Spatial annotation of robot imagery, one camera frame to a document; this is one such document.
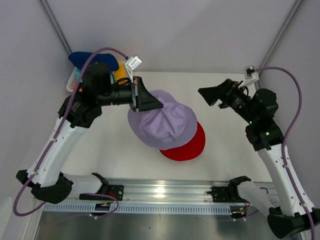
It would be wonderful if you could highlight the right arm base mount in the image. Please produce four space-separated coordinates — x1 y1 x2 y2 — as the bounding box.
206 186 246 203

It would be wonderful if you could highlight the teal hat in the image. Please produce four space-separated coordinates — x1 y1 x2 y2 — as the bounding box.
75 69 81 79

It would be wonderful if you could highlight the right corner frame profile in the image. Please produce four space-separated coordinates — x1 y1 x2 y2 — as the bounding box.
259 0 306 68

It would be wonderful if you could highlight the corner frame profile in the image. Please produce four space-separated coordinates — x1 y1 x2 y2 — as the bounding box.
259 0 306 68
38 0 72 55

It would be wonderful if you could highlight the white plastic basket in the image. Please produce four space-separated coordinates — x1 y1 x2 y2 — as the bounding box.
66 67 77 92

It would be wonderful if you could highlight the orange hat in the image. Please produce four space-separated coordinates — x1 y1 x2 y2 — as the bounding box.
71 82 83 92

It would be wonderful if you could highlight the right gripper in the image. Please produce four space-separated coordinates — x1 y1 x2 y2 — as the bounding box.
198 78 258 125

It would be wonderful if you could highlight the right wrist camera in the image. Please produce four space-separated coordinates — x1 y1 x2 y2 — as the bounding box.
239 65 259 88

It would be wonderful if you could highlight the red hat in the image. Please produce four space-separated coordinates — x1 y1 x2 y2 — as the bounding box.
159 122 206 162

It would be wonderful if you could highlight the aluminium mounting rail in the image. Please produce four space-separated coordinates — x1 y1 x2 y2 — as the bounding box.
33 176 276 206

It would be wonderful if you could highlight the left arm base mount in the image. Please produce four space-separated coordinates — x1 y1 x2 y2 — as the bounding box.
79 184 124 201

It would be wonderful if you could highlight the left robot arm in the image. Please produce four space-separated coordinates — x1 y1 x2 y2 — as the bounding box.
16 62 163 204

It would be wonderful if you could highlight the blue hat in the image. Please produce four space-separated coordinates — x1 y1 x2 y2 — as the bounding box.
68 51 119 72

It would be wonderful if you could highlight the white slotted cable duct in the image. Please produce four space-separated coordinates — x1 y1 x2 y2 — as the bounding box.
43 202 247 216

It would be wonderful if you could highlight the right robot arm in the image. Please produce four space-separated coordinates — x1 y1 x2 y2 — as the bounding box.
198 79 320 239

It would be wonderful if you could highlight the yellow hat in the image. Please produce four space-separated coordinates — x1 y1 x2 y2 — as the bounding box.
113 61 128 82

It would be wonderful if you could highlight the left corner frame profile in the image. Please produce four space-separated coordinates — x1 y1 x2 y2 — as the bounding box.
38 0 72 55

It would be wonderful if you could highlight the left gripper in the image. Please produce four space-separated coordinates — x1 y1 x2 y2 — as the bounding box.
97 76 164 113

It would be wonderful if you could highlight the lavender hat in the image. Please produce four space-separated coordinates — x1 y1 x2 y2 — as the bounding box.
127 89 198 150

